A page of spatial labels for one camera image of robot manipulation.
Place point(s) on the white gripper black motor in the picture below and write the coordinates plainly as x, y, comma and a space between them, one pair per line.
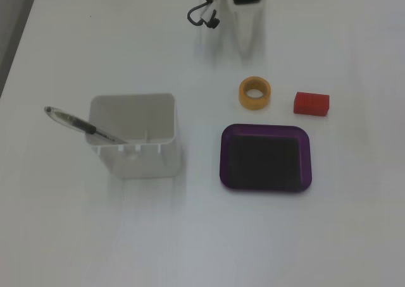
243, 24

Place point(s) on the black ballpoint pen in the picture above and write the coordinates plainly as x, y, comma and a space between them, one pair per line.
79, 124

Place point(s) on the red rectangular block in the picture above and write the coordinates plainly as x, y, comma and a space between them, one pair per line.
311, 103

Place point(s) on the yellow tape roll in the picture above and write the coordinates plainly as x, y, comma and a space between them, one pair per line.
255, 93

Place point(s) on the white plastic box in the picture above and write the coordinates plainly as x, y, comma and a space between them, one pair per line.
136, 135

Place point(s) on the purple metal tray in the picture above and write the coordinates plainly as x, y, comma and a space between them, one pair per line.
265, 158

